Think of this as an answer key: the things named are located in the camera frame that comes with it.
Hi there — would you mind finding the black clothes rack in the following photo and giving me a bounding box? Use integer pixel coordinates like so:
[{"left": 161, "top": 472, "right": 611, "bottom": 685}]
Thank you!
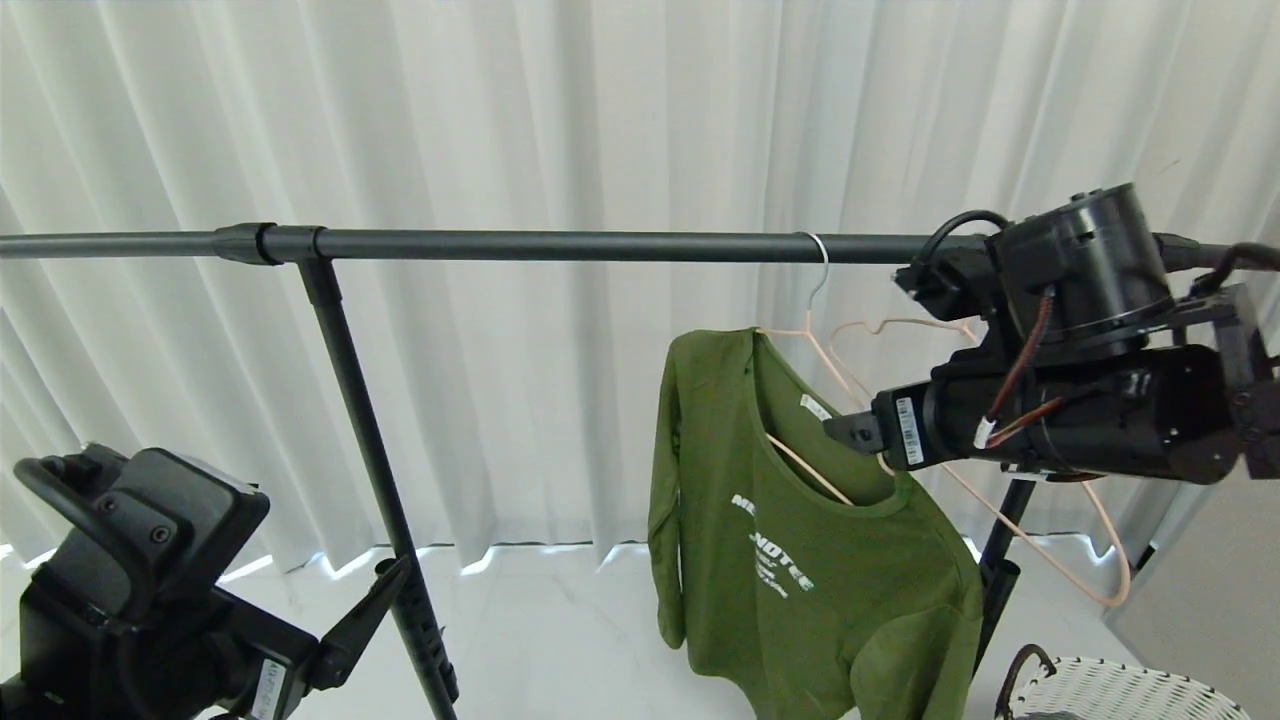
[{"left": 0, "top": 222, "right": 1280, "bottom": 720}]

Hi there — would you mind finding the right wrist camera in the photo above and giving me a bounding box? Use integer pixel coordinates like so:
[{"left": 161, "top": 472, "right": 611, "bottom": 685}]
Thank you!
[{"left": 893, "top": 235, "right": 1004, "bottom": 323}]

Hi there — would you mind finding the green long-sleeved shirt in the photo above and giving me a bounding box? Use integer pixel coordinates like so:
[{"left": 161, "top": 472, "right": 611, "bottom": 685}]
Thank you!
[{"left": 647, "top": 328, "right": 986, "bottom": 720}]

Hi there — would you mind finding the white laundry basket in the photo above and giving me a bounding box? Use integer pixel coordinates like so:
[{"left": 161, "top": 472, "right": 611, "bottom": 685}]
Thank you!
[{"left": 995, "top": 643, "right": 1251, "bottom": 720}]

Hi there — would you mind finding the black cable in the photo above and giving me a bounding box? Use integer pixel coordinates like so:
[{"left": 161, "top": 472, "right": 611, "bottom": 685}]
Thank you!
[
  {"left": 915, "top": 208, "right": 1013, "bottom": 263},
  {"left": 12, "top": 455, "right": 136, "bottom": 601}
]

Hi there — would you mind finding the white curtain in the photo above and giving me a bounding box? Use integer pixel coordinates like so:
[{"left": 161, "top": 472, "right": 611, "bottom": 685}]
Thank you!
[{"left": 0, "top": 0, "right": 1280, "bottom": 581}]

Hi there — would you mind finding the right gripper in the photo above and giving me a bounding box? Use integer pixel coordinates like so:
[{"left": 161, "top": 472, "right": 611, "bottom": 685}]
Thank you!
[{"left": 823, "top": 343, "right": 1243, "bottom": 488}]

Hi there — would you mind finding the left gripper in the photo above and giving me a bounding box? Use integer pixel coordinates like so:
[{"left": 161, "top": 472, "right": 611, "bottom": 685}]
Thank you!
[{"left": 0, "top": 555, "right": 413, "bottom": 720}]

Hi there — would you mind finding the pink clothes hanger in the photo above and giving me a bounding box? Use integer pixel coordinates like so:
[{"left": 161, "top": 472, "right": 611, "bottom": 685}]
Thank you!
[
  {"left": 753, "top": 233, "right": 901, "bottom": 508},
  {"left": 828, "top": 316, "right": 1134, "bottom": 609}
]

